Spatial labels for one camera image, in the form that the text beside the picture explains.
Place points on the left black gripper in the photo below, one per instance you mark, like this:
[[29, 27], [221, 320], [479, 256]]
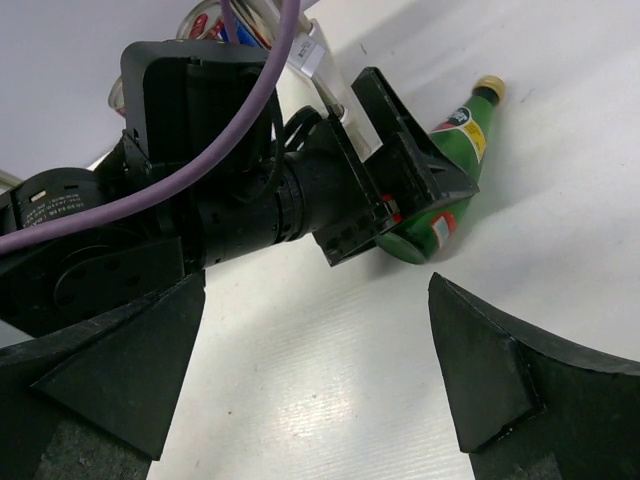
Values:
[[327, 192]]

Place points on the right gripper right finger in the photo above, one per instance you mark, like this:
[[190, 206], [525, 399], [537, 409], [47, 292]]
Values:
[[528, 404]]

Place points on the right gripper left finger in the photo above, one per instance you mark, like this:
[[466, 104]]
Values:
[[96, 400]]

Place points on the green glass bottle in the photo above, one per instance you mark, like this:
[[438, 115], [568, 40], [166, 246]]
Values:
[[457, 146]]

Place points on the silver energy can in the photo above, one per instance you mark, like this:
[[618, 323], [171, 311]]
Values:
[[115, 98], [255, 23]]

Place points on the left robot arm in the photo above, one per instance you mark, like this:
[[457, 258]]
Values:
[[206, 171]]

